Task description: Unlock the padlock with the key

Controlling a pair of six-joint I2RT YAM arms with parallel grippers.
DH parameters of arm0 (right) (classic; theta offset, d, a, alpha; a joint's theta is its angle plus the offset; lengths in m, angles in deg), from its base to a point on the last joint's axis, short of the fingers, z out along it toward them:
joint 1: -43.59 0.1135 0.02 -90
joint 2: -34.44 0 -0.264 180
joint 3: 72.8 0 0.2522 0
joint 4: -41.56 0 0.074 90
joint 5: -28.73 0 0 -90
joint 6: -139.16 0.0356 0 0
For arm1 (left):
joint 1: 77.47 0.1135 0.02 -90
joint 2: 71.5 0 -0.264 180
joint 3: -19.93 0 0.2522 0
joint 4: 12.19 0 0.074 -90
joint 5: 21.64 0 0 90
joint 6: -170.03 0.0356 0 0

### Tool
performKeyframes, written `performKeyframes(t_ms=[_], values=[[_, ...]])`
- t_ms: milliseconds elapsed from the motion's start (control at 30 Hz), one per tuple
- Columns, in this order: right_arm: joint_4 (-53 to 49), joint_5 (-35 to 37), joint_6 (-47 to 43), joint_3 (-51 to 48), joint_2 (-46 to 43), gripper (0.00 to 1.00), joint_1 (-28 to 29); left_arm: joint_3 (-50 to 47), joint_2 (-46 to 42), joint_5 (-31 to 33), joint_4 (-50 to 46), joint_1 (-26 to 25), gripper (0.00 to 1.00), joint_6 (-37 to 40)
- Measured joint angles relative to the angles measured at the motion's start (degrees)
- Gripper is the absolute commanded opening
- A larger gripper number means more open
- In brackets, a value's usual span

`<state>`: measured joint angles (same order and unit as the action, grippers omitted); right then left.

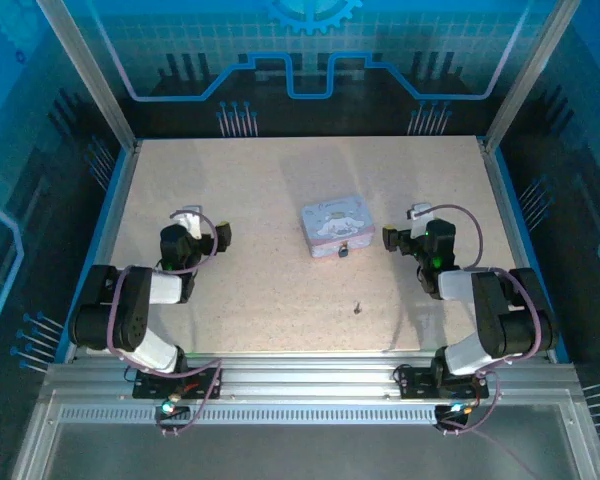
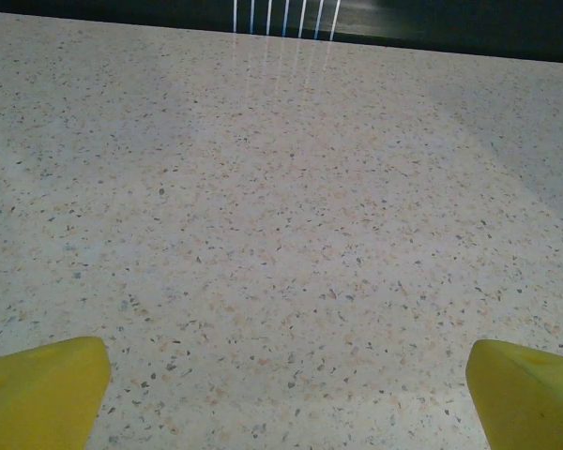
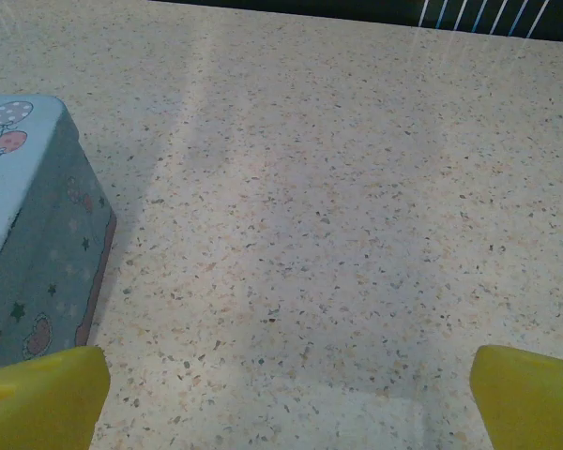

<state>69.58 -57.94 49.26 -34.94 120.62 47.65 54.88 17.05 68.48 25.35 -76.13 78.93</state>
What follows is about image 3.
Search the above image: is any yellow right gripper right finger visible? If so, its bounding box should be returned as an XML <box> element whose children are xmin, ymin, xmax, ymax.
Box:
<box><xmin>469</xmin><ymin>344</ymin><xmax>563</xmax><ymax>450</ymax></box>

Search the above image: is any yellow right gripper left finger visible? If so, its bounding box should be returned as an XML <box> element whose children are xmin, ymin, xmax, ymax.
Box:
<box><xmin>0</xmin><ymin>345</ymin><xmax>112</xmax><ymax>450</ymax></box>

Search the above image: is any clear plastic bag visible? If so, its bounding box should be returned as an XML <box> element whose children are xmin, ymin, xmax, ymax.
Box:
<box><xmin>0</xmin><ymin>95</ymin><xmax>118</xmax><ymax>372</ymax></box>

